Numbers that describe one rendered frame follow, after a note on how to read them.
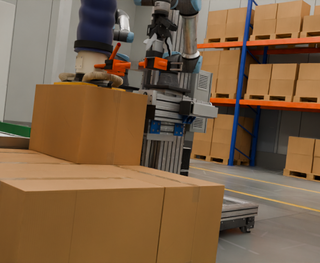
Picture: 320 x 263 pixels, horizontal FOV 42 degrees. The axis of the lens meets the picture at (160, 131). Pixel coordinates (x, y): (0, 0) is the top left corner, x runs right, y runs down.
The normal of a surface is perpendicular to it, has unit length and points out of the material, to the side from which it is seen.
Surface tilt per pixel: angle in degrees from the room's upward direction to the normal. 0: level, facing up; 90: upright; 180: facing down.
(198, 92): 90
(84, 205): 90
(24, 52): 90
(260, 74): 90
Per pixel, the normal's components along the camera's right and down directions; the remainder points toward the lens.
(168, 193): 0.69, 0.09
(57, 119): -0.75, -0.07
